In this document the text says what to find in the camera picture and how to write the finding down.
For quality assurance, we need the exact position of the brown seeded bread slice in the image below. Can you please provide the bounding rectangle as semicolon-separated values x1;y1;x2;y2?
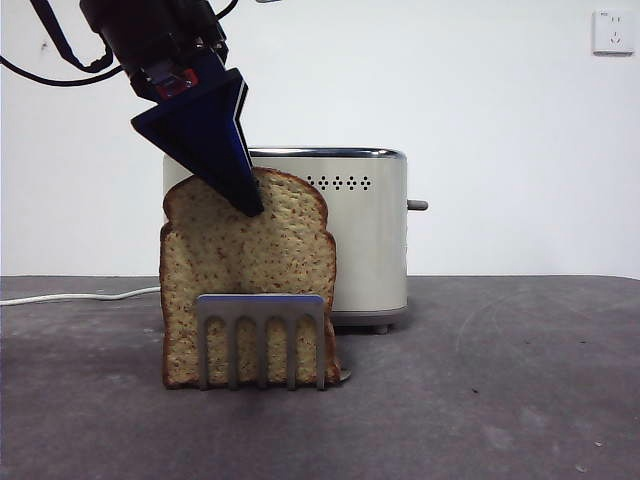
159;167;343;389

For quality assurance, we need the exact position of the steel toast rack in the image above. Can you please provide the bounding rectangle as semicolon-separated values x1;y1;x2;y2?
195;293;353;392

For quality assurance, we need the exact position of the cream steel two-slot toaster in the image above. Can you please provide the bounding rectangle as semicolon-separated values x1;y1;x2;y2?
163;146;411;335

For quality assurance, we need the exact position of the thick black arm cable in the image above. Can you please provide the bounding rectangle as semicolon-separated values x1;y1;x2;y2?
28;0;120;72

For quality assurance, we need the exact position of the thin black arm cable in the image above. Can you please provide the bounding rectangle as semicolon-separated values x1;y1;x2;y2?
0;53;126;88

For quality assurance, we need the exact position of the white power cable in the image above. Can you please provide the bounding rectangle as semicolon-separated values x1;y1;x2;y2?
0;285;162;307

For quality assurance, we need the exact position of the white wall socket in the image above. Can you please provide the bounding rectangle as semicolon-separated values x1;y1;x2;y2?
592;9;637;57

